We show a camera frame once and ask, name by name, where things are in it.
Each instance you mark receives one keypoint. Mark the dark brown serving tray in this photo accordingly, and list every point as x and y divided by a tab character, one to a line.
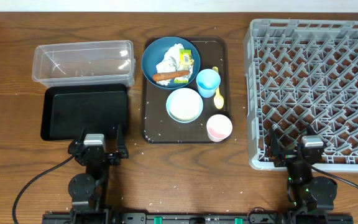
157	127

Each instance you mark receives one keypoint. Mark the dark blue plate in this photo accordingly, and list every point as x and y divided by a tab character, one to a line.
154	54

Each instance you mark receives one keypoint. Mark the pink cup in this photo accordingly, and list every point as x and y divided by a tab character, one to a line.
219	127

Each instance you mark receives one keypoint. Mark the light blue cup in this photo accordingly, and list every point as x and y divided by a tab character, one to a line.
207	80

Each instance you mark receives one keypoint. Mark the green yellow snack wrapper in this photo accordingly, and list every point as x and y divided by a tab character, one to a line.
184	66

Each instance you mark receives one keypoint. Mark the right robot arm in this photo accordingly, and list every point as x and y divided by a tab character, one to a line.
312	196

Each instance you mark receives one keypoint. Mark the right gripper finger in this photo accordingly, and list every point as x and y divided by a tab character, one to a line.
273	146
310	131

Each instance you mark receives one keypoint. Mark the yellow plastic spoon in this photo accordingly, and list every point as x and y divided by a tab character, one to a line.
218	99

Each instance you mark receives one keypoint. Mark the clear plastic bin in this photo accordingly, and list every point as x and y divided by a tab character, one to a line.
85	63

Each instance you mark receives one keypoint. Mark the white napkin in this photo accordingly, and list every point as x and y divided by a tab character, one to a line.
169	63

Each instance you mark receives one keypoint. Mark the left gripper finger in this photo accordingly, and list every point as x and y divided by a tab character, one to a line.
120	142
81	138

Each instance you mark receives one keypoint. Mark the light blue rice bowl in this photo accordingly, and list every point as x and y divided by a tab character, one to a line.
184	105

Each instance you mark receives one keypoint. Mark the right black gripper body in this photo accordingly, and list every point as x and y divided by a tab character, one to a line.
286	157

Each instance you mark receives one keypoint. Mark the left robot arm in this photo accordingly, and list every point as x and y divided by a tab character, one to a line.
88	190

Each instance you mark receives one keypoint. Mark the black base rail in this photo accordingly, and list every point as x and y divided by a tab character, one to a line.
142	218

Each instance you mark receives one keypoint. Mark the grey dishwasher rack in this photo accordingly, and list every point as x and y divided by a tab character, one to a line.
302	73

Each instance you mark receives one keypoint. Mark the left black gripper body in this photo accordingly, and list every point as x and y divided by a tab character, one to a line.
112	162

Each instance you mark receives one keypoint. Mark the black tray bin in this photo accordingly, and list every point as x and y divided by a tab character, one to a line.
95	109

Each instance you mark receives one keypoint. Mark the orange carrot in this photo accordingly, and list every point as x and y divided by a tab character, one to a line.
169	75

